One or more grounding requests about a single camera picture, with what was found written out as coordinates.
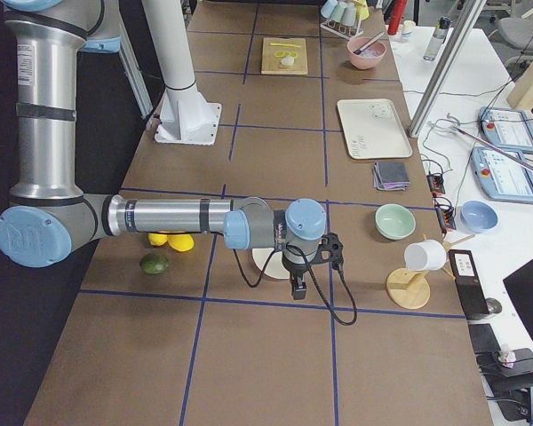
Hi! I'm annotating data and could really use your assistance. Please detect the black box device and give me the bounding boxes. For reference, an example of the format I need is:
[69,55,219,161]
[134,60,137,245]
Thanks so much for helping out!
[448,249,489,320]

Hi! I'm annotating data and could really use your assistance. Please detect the white mug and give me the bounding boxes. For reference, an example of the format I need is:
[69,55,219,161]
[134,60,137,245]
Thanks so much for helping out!
[403,240,447,271]

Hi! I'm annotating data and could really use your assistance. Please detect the clear water bottle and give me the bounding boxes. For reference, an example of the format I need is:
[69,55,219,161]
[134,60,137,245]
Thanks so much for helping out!
[423,16,452,61]

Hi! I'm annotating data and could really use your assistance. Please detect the yellow knife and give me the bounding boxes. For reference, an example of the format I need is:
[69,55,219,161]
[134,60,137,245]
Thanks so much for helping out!
[269,42,302,48]

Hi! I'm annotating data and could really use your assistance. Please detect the wooden cutting board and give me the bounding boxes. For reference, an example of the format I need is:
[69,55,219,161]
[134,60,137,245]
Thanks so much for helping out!
[261,37,308,75]

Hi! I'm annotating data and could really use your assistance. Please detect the white cup rack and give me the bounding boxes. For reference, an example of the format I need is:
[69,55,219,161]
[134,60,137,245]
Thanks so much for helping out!
[320,0,370,39]

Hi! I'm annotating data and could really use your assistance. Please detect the red bottle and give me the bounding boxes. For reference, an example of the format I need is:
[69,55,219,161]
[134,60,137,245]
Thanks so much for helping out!
[387,0,408,36]

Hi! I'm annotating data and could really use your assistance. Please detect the wooden mug stand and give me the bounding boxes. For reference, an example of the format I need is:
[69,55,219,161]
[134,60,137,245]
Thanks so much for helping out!
[386,235,473,310]

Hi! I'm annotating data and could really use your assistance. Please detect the green bowl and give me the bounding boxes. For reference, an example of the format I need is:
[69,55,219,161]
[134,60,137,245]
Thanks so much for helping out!
[375,204,416,241]

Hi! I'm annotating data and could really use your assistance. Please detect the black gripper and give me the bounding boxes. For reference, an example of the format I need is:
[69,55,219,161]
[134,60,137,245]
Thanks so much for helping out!
[282,248,308,300]

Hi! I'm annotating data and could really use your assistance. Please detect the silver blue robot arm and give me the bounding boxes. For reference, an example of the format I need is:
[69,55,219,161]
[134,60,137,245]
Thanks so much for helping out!
[0,1,331,299]

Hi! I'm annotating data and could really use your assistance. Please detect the aluminium frame post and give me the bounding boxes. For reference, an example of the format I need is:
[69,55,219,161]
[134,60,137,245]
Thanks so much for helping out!
[408,0,487,138]

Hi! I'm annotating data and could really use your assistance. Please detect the pink bowl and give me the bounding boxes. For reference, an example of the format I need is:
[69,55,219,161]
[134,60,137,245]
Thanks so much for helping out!
[346,36,387,70]

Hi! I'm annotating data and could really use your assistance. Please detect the grey folded cloths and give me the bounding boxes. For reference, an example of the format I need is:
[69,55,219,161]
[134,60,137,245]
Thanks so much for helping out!
[373,161,410,191]

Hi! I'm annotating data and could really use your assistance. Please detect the yellow lemon left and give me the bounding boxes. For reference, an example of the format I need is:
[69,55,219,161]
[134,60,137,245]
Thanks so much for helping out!
[147,233,168,247]

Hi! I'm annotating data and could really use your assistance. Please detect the yellow lemon slice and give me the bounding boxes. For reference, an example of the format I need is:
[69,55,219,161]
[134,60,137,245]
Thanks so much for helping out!
[274,51,298,59]

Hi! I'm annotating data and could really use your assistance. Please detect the yellow lemon right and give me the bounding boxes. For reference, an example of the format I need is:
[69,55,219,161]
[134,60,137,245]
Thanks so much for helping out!
[167,233,195,253]

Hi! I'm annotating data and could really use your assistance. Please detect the blue bowl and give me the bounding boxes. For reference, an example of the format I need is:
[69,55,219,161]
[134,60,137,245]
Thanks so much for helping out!
[460,201,498,233]

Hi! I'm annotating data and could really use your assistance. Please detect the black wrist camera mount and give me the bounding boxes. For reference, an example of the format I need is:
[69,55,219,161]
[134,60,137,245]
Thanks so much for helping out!
[312,233,344,272]

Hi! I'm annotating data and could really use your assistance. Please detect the cream rectangular tray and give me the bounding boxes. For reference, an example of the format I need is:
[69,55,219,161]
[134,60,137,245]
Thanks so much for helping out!
[337,99,412,160]

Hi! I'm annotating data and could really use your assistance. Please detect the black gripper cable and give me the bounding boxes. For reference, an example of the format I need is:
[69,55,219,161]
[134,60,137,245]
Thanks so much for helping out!
[230,246,357,327]

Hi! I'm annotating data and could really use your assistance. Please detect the white paper cup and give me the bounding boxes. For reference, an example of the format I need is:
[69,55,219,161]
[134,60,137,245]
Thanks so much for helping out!
[402,20,417,40]

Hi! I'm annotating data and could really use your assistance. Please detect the lower teach pendant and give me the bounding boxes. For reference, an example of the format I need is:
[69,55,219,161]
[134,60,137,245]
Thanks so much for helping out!
[472,146,533,204]

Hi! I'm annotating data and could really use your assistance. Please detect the upper teach pendant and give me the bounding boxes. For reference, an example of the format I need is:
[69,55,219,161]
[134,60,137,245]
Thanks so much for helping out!
[478,106,533,154]

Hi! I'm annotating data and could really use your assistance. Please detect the green avocado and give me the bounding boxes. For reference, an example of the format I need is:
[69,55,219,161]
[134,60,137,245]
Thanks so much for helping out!
[139,252,170,275]

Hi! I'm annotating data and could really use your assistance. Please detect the black brush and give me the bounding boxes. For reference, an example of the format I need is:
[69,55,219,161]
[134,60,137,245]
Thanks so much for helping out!
[353,31,385,55]

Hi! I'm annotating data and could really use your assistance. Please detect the orange circuit board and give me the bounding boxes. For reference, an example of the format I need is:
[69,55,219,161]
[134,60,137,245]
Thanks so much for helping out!
[426,173,456,235]

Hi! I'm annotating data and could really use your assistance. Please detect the teach pendant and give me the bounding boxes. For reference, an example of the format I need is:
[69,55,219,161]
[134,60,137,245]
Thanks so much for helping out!
[472,146,533,204]
[478,106,533,154]

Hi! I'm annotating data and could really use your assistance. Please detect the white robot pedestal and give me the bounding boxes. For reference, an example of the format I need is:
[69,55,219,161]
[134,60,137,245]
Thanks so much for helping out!
[142,0,222,146]

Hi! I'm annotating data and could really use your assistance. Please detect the white round plate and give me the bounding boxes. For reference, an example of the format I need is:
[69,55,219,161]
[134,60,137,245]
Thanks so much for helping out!
[252,248,290,280]

